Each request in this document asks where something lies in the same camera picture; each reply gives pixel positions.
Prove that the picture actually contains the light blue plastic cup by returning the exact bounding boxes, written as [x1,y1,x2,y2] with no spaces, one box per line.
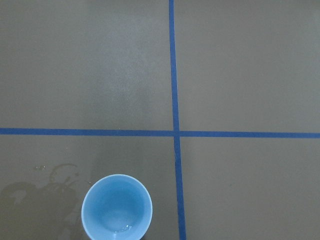
[81,174,153,240]

